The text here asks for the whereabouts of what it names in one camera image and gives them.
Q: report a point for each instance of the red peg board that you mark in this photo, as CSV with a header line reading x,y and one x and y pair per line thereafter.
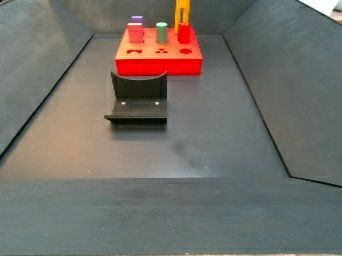
x,y
150,58

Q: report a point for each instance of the pink-red rectangular peg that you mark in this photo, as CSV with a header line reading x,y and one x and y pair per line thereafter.
x,y
135,32

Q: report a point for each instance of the green cylinder peg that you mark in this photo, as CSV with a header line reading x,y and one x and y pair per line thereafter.
x,y
161,32

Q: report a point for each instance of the purple rectangular peg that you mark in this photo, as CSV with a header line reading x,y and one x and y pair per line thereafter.
x,y
137,19

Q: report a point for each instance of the yellow square-circle peg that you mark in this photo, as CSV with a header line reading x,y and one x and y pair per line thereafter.
x,y
182,13

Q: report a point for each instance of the red star peg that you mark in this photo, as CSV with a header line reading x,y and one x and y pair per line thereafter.
x,y
184,33

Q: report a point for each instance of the black curved holder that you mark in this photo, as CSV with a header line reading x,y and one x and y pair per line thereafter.
x,y
141,98

